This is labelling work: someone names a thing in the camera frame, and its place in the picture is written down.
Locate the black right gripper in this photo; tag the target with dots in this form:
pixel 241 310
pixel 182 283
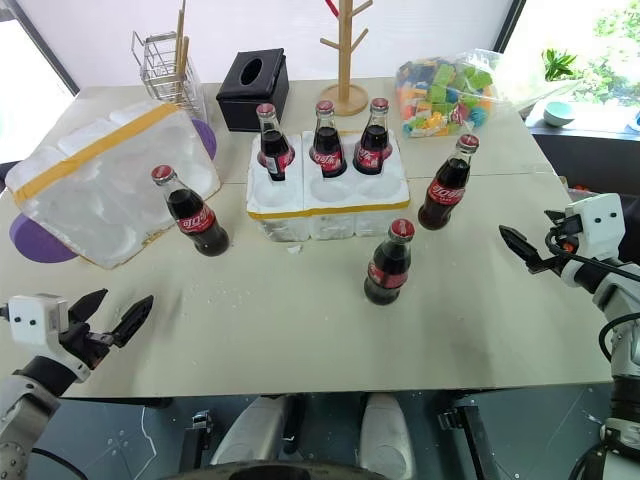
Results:
pixel 565 240

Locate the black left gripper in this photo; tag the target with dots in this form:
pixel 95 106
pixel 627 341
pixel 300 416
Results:
pixel 87 347

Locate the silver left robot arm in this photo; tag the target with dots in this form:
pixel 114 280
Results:
pixel 20 407

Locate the glass cola bottle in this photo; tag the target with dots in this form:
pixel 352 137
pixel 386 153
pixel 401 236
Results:
pixel 387 270
pixel 197 220
pixel 274 145
pixel 372 142
pixel 445 192
pixel 327 145

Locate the white foam lid with tape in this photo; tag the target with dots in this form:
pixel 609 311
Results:
pixel 100 185

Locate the white foam bottle tray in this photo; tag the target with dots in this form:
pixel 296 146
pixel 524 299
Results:
pixel 327 205

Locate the black tissue box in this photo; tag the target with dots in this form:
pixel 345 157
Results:
pixel 255 97

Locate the purple round pad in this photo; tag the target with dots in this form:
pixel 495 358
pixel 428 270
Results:
pixel 40 245
pixel 205 140

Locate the light blue bowl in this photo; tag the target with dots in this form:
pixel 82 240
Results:
pixel 559 116

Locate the black table clamp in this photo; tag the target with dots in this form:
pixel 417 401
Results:
pixel 201 420
pixel 448 419

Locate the bag of colourful blocks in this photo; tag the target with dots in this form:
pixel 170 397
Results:
pixel 445 97

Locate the green plant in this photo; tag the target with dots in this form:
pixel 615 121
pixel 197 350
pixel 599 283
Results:
pixel 559 62

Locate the white rounded robot leg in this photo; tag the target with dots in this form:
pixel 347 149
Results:
pixel 387 435
pixel 250 435

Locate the wooden mug tree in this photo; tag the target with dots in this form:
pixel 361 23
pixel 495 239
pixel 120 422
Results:
pixel 350 75

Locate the wooden stick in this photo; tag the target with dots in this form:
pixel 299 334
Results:
pixel 180 45
pixel 186 60

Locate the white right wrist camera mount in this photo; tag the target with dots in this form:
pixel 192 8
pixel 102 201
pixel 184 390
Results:
pixel 597 225

